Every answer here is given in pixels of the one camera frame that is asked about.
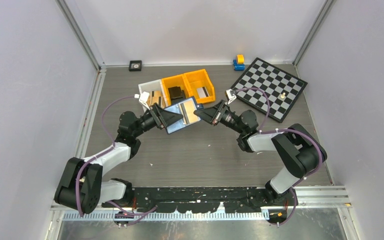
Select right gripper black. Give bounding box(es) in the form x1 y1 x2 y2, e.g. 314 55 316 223
193 99 246 135

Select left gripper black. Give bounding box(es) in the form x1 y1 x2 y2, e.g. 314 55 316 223
132 103 183 138

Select blue leather card holder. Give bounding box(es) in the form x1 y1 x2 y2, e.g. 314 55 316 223
165 97 204 134

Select gold card magnetic stripe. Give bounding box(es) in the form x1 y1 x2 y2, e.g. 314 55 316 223
179 98 201 125

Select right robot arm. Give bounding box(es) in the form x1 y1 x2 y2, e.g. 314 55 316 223
194 100 328 205

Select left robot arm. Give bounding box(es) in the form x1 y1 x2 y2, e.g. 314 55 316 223
54 103 183 215

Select card in orange bin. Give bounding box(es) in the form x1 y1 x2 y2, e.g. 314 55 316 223
196 86 211 99

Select tan items in white bin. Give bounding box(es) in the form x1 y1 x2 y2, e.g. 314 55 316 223
148 90 165 107

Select white plastic bin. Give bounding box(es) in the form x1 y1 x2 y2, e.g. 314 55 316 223
138 79 168 112

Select black object in bin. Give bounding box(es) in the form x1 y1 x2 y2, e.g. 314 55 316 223
168 86 186 101

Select orange plastic bin right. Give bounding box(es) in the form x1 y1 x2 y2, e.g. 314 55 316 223
184 69 216 104

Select orange plastic bin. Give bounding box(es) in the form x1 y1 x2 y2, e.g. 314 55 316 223
184 69 216 104
161 74 193 106

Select orange plastic bin left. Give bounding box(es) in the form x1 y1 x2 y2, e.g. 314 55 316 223
161 74 193 106

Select small black square device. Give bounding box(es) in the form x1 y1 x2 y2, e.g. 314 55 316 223
128 60 143 72

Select black white chessboard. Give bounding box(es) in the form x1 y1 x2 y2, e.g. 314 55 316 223
231 57 308 123

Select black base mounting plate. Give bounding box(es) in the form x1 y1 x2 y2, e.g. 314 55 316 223
99 186 300 215

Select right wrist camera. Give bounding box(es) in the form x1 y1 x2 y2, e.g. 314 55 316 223
225 89 237 105

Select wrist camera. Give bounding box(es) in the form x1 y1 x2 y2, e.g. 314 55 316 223
225 89 237 105
134 91 150 111

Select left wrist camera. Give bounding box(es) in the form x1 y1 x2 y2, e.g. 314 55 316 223
134 91 150 111

